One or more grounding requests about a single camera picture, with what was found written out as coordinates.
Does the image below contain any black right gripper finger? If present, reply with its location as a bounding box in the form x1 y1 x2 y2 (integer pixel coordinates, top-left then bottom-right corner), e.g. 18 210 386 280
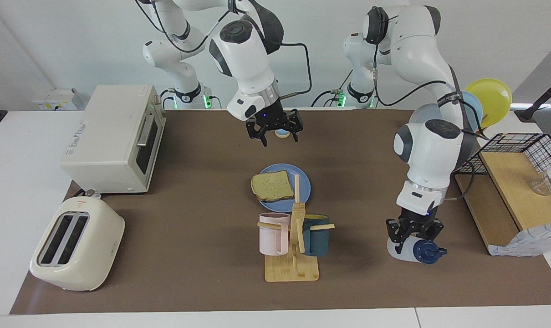
288 108 303 143
247 123 268 147

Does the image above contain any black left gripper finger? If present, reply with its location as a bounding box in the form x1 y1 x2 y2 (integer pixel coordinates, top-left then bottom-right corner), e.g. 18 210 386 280
386 219 408 254
423 220 444 242

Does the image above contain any white seasoning bottle navy cap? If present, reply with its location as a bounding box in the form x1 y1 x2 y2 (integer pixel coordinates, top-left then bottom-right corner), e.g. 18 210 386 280
387 237 448 265

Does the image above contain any toasted bread slice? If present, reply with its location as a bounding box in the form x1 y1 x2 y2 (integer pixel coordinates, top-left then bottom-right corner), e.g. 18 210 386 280
250 170 295 202

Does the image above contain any blue round plate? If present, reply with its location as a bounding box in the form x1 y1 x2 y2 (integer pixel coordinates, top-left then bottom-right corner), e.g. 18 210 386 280
255 164 312 213

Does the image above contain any grey-blue plate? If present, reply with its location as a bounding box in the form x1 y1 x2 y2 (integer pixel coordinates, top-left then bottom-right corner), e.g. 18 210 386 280
410 104 440 126

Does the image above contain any light blue plate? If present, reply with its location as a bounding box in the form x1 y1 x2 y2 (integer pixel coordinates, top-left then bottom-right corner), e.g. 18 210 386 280
460 91 484 133

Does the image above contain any yellow plate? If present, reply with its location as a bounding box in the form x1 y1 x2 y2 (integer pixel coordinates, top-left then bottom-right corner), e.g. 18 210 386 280
465 78 512 128

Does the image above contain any wooden two-tier shelf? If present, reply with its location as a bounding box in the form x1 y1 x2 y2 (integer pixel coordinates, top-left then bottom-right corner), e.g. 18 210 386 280
454 152 551 256

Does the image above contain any teal mug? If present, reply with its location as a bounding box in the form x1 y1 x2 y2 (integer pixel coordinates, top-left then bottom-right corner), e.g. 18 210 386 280
302 214 330 256

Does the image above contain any pink ribbed mug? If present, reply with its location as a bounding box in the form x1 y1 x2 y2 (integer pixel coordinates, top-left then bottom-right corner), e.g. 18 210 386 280
259 213 291 256

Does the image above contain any wooden mug tree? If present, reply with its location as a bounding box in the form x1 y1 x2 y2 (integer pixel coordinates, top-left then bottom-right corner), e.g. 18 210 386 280
257 174 335 282

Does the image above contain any clear glass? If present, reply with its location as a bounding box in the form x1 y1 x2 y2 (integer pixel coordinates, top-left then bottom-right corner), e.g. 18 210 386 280
532 175 551 196

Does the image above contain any black angled stand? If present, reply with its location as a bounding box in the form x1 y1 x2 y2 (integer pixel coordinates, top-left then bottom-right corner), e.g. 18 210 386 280
515 73 551 123

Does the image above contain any brown table mat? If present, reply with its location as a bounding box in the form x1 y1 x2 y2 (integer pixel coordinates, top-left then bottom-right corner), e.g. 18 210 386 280
9 109 551 315

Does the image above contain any white toaster oven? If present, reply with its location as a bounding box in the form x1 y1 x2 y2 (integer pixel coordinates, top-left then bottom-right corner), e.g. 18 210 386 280
59 85 167 194

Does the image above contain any cream two-slot toaster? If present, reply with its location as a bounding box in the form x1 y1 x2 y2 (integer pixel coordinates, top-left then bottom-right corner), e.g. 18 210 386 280
30 197 125 292

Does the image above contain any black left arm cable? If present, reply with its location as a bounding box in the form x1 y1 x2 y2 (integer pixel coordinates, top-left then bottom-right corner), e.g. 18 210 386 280
373 46 490 201

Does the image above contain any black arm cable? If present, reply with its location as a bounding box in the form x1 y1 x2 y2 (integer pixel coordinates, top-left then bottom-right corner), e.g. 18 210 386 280
373 46 490 201
275 42 312 98

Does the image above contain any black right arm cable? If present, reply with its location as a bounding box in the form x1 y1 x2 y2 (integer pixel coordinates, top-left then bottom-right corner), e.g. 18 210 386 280
275 42 312 98

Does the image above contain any black wire basket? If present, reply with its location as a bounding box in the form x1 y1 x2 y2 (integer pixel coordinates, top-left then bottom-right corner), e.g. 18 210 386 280
454 133 551 212

